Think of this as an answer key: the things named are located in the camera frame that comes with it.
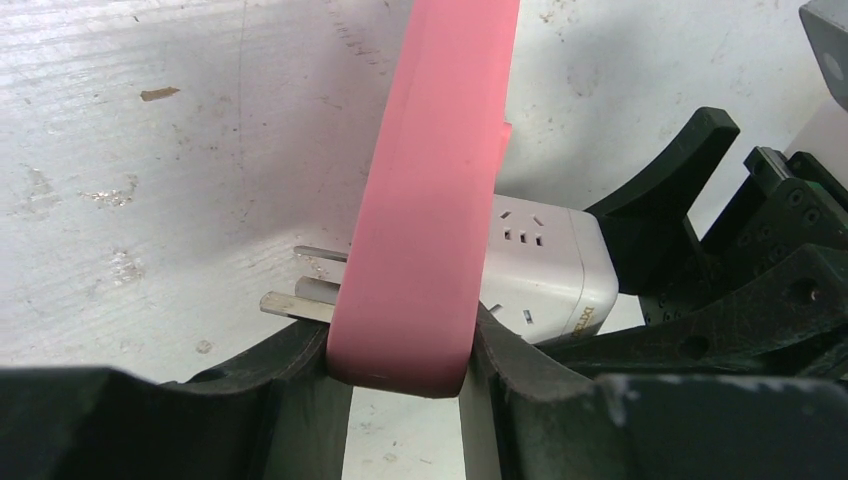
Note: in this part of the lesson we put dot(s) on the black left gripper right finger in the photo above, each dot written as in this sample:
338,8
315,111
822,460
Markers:
524,416

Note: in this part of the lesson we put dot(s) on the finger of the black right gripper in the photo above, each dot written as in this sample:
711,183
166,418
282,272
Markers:
645,221
790,321

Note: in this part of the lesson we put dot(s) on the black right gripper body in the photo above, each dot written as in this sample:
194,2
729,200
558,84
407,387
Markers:
784,203

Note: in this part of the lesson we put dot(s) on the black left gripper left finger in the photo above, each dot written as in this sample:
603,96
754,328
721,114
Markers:
271,412

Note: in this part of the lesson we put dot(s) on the white cube socket with tiger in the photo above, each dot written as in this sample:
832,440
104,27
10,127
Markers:
543,265

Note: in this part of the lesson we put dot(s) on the pink triangular socket base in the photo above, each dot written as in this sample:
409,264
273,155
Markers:
443,127

